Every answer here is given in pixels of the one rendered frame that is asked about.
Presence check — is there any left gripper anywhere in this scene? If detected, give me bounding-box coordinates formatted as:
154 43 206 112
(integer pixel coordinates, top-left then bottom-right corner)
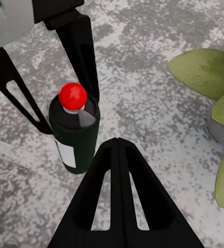
0 0 100 135

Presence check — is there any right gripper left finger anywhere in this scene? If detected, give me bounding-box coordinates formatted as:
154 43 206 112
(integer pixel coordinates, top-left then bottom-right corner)
48 137 125 248

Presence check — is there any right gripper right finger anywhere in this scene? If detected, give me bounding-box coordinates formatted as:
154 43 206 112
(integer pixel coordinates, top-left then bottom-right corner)
118 137 205 248

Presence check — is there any insectifuge atomizer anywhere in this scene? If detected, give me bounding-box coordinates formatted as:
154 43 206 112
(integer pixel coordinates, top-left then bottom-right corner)
48 83 101 175

